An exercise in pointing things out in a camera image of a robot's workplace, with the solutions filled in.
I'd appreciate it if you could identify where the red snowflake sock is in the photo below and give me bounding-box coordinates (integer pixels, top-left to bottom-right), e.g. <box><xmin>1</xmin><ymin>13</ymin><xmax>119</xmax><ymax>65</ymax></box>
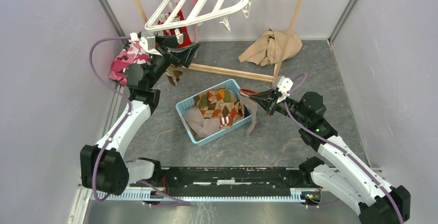
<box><xmin>157</xmin><ymin>10</ymin><xmax>192</xmax><ymax>48</ymax></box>

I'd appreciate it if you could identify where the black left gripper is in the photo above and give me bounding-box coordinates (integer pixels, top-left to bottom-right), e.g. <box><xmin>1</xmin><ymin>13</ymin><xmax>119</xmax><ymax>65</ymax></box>
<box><xmin>146</xmin><ymin>33</ymin><xmax>200</xmax><ymax>88</ymax></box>

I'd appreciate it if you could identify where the brown cream striped sock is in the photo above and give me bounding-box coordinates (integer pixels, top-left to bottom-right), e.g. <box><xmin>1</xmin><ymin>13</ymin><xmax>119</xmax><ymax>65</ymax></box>
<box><xmin>165</xmin><ymin>65</ymin><xmax>183</xmax><ymax>86</ymax></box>

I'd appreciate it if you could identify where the orange white striped beige sock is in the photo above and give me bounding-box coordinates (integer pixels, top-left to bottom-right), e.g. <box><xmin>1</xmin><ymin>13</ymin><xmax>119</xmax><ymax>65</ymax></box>
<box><xmin>239</xmin><ymin>88</ymin><xmax>259</xmax><ymax>135</ymax></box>

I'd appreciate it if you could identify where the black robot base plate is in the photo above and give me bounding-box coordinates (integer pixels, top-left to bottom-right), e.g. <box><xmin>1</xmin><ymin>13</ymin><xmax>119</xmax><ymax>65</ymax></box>
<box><xmin>129</xmin><ymin>167</ymin><xmax>317</xmax><ymax>206</ymax></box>

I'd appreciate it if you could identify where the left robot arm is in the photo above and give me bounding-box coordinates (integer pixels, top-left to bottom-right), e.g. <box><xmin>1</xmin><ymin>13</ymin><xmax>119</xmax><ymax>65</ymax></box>
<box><xmin>80</xmin><ymin>33</ymin><xmax>200</xmax><ymax>201</ymax></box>

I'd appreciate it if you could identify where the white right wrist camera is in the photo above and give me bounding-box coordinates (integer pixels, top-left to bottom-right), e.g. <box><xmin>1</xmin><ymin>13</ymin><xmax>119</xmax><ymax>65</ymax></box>
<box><xmin>276</xmin><ymin>76</ymin><xmax>294</xmax><ymax>102</ymax></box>

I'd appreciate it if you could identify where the wooden hanger stand frame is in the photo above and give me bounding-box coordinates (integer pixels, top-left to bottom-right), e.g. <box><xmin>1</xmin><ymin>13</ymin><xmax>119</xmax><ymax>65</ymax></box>
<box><xmin>133</xmin><ymin>0</ymin><xmax>302</xmax><ymax>83</ymax></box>

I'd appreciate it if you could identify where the beige crumpled cloth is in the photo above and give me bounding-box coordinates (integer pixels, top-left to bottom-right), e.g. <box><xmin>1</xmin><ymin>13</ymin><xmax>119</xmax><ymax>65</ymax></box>
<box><xmin>238</xmin><ymin>29</ymin><xmax>303</xmax><ymax>67</ymax></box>

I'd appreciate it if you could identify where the argyle patterned sock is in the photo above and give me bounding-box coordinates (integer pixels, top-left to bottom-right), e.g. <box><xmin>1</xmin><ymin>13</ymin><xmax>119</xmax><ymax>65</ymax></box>
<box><xmin>193</xmin><ymin>86</ymin><xmax>245</xmax><ymax>130</ymax></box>

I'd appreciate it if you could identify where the pink camouflage cloth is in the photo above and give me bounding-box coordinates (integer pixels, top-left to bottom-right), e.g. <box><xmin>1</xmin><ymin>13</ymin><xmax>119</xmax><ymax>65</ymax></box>
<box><xmin>109</xmin><ymin>41</ymin><xmax>151</xmax><ymax>86</ymax></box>

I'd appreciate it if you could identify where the white plastic clip hanger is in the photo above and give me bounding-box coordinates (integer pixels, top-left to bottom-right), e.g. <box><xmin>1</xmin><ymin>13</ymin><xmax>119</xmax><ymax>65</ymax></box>
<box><xmin>144</xmin><ymin>0</ymin><xmax>253</xmax><ymax>34</ymax></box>

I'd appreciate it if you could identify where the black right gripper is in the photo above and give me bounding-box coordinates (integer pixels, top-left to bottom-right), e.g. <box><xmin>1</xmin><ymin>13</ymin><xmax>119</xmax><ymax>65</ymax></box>
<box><xmin>249</xmin><ymin>87</ymin><xmax>308</xmax><ymax>125</ymax></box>

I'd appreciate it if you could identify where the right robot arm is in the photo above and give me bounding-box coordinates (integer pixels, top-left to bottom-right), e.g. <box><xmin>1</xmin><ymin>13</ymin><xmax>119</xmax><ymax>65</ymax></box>
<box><xmin>247</xmin><ymin>89</ymin><xmax>411</xmax><ymax>223</ymax></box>

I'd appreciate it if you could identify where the pink sock with green print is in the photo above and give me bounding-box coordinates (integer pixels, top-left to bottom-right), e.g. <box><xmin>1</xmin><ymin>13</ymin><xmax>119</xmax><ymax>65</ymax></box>
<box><xmin>191</xmin><ymin>0</ymin><xmax>202</xmax><ymax>43</ymax></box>

